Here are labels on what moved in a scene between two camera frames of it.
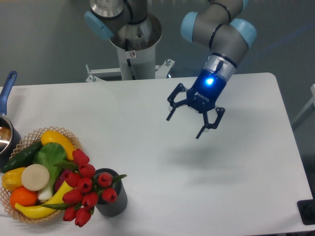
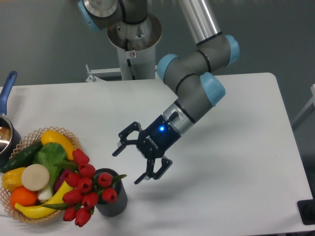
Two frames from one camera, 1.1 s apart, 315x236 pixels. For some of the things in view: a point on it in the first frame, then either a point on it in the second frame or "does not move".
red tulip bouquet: x=79 y=200 does not move
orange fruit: x=21 y=196 does not move
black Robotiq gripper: x=202 y=98 → x=154 y=142
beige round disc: x=35 y=177 does not move
